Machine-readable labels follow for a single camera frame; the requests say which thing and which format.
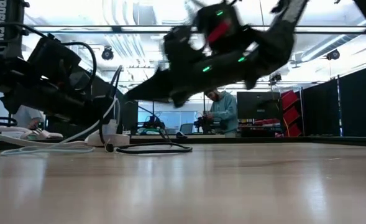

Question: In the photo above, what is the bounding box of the grey office chair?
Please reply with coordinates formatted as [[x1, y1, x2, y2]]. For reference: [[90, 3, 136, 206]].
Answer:
[[179, 123, 194, 135]]

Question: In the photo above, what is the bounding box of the white power strip with cord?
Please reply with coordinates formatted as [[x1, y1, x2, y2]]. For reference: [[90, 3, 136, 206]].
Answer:
[[0, 125, 131, 149]]

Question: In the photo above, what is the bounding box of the white plug and cable bundle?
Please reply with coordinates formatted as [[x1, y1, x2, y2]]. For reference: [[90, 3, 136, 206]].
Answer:
[[19, 128, 65, 140]]

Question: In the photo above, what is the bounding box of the black aluminium table frame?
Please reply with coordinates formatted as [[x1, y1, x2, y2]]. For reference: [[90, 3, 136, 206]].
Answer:
[[0, 134, 366, 149]]

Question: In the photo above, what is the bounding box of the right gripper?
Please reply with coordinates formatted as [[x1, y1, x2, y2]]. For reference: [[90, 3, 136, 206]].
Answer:
[[125, 2, 258, 108]]

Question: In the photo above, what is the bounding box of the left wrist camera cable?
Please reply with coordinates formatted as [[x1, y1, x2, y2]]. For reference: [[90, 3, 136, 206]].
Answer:
[[61, 41, 97, 93]]

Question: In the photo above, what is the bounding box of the black cable loop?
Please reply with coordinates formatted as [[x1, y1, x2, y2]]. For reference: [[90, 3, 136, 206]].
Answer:
[[0, 116, 18, 128]]

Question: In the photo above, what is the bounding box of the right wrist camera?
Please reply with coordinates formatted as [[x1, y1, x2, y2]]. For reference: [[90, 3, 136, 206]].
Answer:
[[162, 24, 204, 65]]

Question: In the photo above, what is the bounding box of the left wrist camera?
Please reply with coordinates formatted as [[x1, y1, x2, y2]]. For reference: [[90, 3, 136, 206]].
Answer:
[[27, 36, 81, 91]]

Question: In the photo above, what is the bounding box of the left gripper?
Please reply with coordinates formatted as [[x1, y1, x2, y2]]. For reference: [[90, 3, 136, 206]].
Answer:
[[1, 82, 123, 131]]

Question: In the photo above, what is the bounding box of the black computer monitor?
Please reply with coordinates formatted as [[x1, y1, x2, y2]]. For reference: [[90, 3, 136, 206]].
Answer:
[[236, 91, 282, 121]]

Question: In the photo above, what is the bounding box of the black USB cable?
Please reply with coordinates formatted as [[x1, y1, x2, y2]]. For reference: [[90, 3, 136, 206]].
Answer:
[[98, 64, 193, 156]]

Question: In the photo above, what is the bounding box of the light blue braided USB cable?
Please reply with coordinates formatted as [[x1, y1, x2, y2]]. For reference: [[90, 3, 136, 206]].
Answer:
[[1, 96, 121, 156]]

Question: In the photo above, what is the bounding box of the small white wall charger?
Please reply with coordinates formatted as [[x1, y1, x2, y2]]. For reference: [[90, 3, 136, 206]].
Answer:
[[103, 119, 120, 136]]

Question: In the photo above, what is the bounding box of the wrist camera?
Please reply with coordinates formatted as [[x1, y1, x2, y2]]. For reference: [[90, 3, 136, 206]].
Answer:
[[27, 36, 81, 91], [162, 24, 204, 65]]

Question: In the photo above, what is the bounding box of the black curtain partition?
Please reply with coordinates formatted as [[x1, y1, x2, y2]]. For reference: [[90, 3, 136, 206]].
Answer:
[[89, 76, 139, 138], [302, 62, 366, 138]]

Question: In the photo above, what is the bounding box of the background robot station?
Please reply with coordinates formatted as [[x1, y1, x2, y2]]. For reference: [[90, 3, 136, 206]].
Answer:
[[137, 108, 167, 135]]

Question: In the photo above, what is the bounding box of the black ceiling spotlight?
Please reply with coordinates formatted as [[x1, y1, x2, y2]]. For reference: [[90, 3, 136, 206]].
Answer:
[[269, 73, 283, 85], [326, 49, 341, 62], [101, 45, 115, 62]]

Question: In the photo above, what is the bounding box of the red storage bin rack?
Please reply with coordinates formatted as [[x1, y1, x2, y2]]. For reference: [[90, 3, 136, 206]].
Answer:
[[280, 89, 303, 138]]

